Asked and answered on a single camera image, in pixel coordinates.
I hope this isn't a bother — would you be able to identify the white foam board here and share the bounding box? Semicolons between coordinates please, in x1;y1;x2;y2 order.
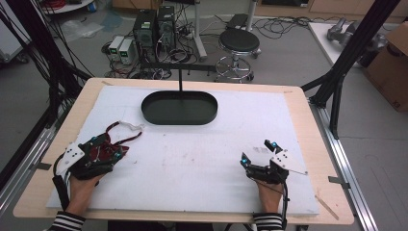
45;84;320;217

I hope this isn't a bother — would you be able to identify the person's left hand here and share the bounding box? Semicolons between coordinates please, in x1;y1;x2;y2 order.
65;173;106;217

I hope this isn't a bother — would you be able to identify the clear plastic sheet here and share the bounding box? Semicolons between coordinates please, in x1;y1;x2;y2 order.
60;18;106;40

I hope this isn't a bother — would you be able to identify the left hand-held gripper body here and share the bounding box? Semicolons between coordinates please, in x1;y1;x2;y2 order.
56;137;114;181

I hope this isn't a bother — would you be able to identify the brown cardboard box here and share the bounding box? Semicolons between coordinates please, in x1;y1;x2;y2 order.
363;21;408;113

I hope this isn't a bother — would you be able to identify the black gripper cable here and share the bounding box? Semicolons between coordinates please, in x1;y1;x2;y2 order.
52;153;71;212
280;182;291;231

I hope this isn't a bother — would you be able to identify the tangle of floor cables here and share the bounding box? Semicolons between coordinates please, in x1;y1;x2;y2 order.
251;14;345;41

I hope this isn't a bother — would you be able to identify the black round stool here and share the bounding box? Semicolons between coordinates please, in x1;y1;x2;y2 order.
215;27;262;84

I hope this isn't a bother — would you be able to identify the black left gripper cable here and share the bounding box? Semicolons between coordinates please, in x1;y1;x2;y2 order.
52;153;71;212

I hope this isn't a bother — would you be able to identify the black metal frame strut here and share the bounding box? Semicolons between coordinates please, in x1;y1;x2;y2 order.
0;0;92;130
300;0;402;140

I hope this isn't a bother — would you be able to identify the person's right hand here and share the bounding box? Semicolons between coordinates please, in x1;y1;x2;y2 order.
256;179;285;214

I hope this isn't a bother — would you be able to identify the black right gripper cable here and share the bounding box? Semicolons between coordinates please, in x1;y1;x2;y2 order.
280;182;291;231

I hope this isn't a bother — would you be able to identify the white power supply unit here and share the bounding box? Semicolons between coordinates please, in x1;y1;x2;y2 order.
117;38;136;65
108;35;125;56

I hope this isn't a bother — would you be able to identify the aluminium rail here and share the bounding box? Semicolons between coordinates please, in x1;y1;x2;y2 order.
308;99;380;231
0;107;70;211

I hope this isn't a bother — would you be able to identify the black computer tower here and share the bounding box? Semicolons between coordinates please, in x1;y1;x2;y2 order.
132;8;159;50
156;5;177;51

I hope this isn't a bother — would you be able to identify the grey metal bracket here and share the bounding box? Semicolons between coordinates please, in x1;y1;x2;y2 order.
29;161;53;171
327;175;351;191

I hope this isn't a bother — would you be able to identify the black oval tray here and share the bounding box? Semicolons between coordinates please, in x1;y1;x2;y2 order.
140;90;219;126

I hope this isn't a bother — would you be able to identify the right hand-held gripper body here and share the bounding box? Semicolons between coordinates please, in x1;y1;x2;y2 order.
246;148;309;186

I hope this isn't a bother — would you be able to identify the white low platform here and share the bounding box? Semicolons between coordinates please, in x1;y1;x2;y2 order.
307;21;370;69

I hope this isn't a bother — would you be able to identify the white desk leg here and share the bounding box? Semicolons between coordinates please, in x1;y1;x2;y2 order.
191;0;209;63

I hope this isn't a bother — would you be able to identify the black flat case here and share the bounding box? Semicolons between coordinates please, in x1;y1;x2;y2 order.
225;13;250;31

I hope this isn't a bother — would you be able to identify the thin wooden stick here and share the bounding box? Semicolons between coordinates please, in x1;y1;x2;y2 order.
314;193;341;221

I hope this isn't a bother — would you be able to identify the black T-shaped stand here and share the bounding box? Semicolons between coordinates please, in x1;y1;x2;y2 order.
140;62;218;94

